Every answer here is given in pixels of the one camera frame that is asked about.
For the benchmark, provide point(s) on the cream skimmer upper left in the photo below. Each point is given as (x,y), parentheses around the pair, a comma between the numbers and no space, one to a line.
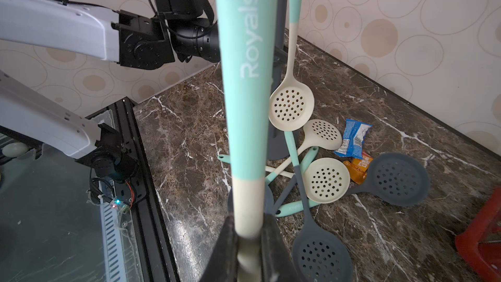
(317,132)

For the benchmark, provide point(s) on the cream skimmer near packets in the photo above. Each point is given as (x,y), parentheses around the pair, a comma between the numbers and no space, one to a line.
(326,180)

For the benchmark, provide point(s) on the blue snack packet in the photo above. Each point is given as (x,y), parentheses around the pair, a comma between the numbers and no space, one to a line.
(353,137)

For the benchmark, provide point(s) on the grey skimmer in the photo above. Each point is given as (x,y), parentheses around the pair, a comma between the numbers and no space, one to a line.
(318,255)
(268,201)
(395,178)

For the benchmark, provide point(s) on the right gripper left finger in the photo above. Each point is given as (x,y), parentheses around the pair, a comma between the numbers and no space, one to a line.
(222,265)

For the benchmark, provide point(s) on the grey skimmer centre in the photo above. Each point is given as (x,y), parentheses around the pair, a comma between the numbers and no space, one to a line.
(318,255)

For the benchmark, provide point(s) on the grey skimmer lower left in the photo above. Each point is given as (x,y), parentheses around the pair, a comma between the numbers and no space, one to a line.
(268,201)

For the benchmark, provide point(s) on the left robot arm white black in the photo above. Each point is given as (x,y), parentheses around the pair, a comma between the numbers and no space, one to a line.
(83,83)

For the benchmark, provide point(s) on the cream skimmer mint handle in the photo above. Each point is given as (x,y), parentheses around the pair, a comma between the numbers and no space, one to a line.
(292,98)
(247,42)

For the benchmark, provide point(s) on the grey skimmer far right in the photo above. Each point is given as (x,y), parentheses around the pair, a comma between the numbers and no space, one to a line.
(395,178)

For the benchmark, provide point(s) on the red silver toaster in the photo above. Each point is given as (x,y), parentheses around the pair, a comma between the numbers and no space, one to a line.
(482,256)

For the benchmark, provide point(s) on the orange snack packet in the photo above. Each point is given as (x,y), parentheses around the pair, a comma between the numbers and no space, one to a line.
(358,168)

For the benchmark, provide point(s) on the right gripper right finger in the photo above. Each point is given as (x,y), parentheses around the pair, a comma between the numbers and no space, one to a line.
(276,262)

